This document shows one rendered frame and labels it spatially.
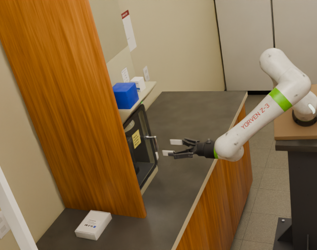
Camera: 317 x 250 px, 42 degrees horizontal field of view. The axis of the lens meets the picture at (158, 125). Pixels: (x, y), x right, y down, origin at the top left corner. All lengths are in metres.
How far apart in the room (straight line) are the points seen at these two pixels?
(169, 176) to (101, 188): 0.44
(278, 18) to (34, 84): 3.32
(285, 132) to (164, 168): 0.74
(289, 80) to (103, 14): 0.88
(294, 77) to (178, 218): 0.86
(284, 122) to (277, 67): 0.65
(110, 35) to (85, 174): 0.70
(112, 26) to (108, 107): 0.40
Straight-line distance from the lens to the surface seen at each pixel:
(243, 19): 4.88
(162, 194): 2.27
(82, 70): 1.80
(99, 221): 2.16
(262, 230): 3.34
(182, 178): 2.35
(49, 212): 2.35
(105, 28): 1.95
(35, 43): 1.89
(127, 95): 1.88
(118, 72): 2.02
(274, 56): 2.01
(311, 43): 4.87
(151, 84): 2.12
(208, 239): 2.57
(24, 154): 2.15
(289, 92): 1.95
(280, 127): 2.57
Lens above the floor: 2.32
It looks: 28 degrees down
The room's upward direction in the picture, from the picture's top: 13 degrees counter-clockwise
